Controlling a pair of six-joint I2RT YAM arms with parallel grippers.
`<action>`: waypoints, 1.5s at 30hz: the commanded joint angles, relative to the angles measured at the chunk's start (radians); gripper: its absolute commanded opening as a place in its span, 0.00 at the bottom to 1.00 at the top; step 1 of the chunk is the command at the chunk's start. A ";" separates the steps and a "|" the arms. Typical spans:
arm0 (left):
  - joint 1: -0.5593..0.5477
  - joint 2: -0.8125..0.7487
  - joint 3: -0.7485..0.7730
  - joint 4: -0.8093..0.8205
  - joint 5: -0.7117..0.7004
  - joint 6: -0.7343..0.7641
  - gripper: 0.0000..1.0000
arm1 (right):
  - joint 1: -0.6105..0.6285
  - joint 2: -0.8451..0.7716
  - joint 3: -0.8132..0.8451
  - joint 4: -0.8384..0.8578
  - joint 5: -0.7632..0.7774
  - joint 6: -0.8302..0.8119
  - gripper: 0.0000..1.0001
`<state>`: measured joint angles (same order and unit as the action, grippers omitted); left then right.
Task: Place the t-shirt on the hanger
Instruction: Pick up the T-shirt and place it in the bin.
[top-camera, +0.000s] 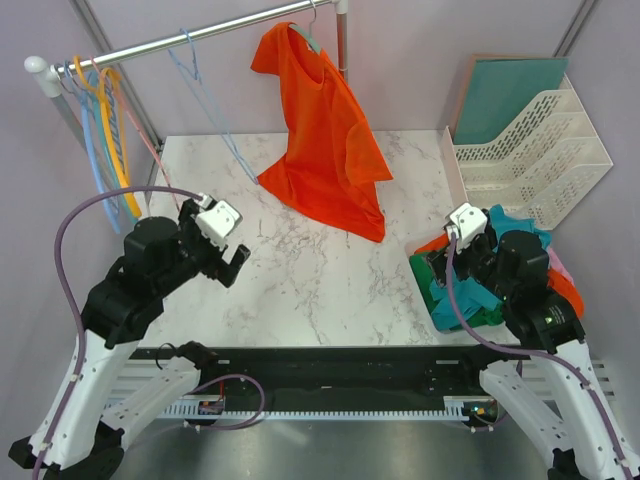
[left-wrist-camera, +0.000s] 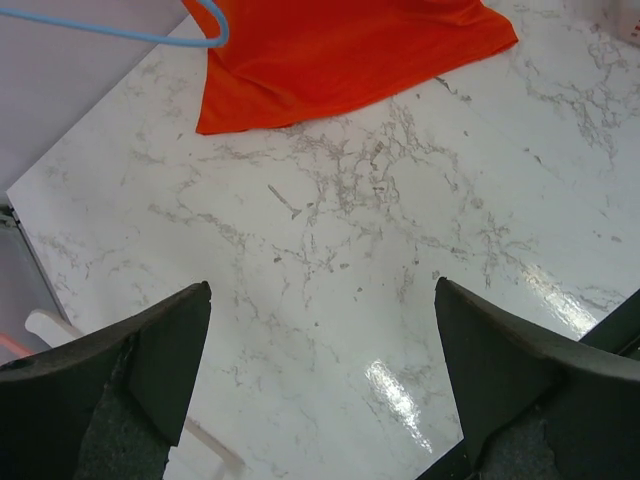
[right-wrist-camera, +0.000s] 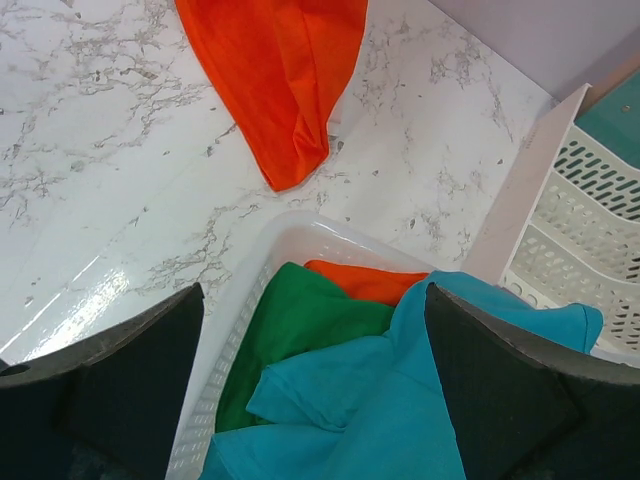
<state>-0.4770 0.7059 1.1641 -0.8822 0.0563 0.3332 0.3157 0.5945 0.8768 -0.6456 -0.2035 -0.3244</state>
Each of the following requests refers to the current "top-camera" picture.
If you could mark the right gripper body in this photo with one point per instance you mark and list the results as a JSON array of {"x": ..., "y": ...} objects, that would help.
[{"x": 477, "y": 260}]

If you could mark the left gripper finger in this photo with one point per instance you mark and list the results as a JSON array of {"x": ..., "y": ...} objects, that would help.
[
  {"x": 227, "y": 274},
  {"x": 239, "y": 258}
]

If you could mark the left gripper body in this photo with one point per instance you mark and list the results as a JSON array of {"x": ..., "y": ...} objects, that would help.
[{"x": 202, "y": 253}]

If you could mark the teal t shirt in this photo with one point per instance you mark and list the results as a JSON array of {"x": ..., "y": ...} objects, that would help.
[{"x": 503, "y": 223}]

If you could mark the light blue wire hanger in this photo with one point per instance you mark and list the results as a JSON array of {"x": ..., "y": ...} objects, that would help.
[{"x": 194, "y": 81}]

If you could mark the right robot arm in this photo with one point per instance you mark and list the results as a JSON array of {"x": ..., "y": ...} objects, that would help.
[{"x": 547, "y": 383}]

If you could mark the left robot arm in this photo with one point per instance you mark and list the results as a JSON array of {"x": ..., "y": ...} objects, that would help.
[{"x": 81, "y": 437}]

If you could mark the green t shirt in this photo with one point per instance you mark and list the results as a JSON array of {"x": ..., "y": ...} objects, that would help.
[{"x": 478, "y": 306}]

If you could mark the pink shirt in bin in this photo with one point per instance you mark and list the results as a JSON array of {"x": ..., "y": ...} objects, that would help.
[{"x": 557, "y": 265}]

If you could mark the orange shirt in bin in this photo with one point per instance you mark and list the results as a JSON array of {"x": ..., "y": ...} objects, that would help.
[{"x": 563, "y": 287}]

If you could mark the blue plastic hanger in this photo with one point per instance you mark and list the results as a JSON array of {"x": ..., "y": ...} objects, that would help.
[{"x": 110, "y": 206}]

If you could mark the orange t shirt on hanger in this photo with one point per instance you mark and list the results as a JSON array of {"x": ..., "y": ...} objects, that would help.
[{"x": 332, "y": 162}]

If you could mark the orange plastic hanger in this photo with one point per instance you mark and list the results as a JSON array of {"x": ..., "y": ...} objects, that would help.
[{"x": 104, "y": 85}]

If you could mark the teal plastic hanger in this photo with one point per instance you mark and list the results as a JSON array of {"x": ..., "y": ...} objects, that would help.
[{"x": 96, "y": 116}]

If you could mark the teal hanger with shirt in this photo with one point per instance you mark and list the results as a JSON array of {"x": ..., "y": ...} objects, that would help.
[{"x": 307, "y": 34}]

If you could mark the white file organizer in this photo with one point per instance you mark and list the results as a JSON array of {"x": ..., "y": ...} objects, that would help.
[{"x": 541, "y": 166}]

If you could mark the teal folder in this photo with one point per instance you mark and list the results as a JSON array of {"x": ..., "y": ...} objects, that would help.
[{"x": 495, "y": 88}]

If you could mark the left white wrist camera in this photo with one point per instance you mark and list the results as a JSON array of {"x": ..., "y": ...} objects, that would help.
[{"x": 216, "y": 220}]

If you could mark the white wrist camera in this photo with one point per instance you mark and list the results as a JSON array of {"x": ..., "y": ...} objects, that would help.
[
  {"x": 465, "y": 223},
  {"x": 216, "y": 220}
]

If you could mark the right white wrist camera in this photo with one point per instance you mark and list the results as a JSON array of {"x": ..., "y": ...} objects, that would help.
[{"x": 465, "y": 223}]

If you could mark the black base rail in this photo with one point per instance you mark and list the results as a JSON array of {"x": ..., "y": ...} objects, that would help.
[{"x": 345, "y": 383}]

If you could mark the pink wire hanger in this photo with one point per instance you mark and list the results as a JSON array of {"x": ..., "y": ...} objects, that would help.
[{"x": 135, "y": 122}]

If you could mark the metal clothes rail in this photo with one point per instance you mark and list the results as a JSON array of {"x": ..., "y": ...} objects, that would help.
[{"x": 48, "y": 77}]

